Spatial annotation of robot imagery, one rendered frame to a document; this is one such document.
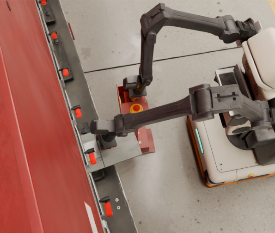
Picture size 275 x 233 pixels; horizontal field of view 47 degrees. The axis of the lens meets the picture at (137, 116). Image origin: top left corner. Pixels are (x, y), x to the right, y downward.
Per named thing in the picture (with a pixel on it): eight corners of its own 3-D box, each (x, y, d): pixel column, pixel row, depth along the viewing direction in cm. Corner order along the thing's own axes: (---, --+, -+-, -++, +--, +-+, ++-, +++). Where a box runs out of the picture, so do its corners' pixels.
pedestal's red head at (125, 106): (149, 124, 186) (151, 112, 170) (122, 128, 185) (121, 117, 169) (143, 93, 194) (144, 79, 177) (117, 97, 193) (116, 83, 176)
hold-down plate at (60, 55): (74, 80, 173) (72, 77, 170) (64, 82, 172) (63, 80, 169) (60, 36, 183) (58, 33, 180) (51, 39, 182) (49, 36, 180)
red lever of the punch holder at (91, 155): (96, 160, 119) (93, 146, 127) (86, 163, 118) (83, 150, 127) (98, 163, 120) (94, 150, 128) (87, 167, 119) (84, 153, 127)
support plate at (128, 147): (142, 154, 145) (142, 154, 144) (87, 174, 142) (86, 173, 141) (129, 120, 152) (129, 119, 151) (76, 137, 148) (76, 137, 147)
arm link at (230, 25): (247, 32, 141) (243, 22, 144) (233, 26, 135) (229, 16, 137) (230, 44, 148) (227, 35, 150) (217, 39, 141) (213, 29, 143)
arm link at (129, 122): (218, 118, 99) (214, 85, 101) (208, 116, 95) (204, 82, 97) (123, 138, 128) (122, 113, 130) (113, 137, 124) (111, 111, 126)
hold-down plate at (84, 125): (105, 178, 153) (104, 176, 150) (94, 181, 152) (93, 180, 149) (87, 123, 163) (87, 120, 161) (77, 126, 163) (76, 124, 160)
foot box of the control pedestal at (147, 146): (155, 152, 248) (156, 147, 237) (124, 157, 246) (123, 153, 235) (150, 128, 255) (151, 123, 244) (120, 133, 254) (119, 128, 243)
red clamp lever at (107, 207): (113, 212, 112) (108, 194, 120) (102, 216, 111) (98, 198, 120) (114, 216, 113) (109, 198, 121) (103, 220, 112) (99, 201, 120)
